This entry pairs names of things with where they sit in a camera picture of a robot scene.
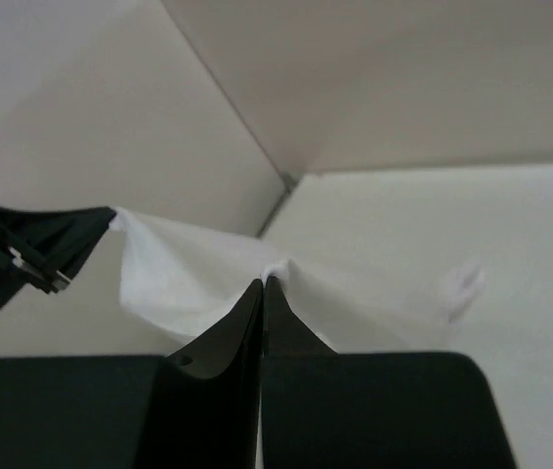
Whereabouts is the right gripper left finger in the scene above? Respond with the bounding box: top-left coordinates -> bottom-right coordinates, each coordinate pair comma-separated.
166,277 -> 264,469

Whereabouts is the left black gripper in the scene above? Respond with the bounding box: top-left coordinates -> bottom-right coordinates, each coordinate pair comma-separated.
0,206 -> 116,310

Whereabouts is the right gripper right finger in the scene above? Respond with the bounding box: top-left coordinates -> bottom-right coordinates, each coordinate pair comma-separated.
261,276 -> 340,468

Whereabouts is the white tank top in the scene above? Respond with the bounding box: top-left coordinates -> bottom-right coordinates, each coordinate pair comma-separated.
109,207 -> 484,353

